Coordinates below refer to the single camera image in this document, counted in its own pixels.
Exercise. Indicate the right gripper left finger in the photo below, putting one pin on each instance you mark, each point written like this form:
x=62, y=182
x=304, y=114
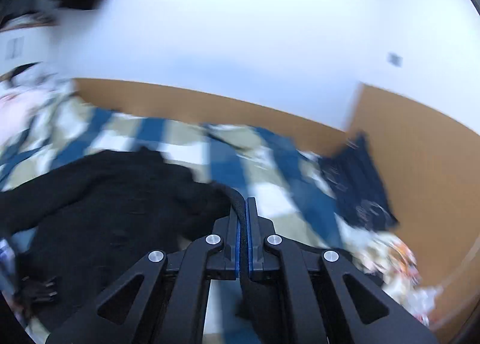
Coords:
x=162, y=298

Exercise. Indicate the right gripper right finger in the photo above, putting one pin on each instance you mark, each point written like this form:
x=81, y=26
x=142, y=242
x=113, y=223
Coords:
x=299, y=294

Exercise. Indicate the black fleece jacket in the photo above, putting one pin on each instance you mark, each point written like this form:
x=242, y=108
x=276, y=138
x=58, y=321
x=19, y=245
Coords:
x=95, y=217

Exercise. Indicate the printed tote bag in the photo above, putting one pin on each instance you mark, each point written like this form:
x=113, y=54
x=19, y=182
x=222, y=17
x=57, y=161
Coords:
x=386, y=255

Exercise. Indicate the dark navy pillow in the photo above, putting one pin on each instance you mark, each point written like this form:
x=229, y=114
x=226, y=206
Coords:
x=361, y=196

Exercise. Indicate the blue beige checkered duvet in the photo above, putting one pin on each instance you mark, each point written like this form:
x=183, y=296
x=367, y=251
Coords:
x=65, y=128

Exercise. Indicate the pink blanket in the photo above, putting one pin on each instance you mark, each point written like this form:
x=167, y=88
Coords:
x=17, y=107

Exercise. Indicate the white cabinet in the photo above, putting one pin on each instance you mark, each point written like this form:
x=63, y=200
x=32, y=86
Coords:
x=24, y=45

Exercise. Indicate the grey wall switch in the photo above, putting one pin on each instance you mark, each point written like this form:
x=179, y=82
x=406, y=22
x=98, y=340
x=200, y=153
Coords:
x=395, y=60

